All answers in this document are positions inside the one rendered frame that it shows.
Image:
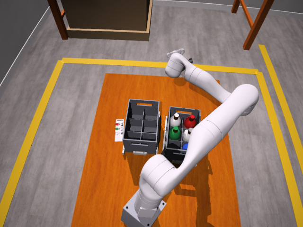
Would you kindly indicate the white paper pick list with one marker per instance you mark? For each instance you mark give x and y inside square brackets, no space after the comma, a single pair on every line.
[119,129]

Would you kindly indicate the green bottle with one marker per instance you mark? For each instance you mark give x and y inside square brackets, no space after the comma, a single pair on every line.
[174,133]

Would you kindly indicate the red bottle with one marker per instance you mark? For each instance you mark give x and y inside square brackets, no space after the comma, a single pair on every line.
[190,122]

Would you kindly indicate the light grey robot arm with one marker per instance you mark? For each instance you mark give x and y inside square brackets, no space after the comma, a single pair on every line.
[162,176]

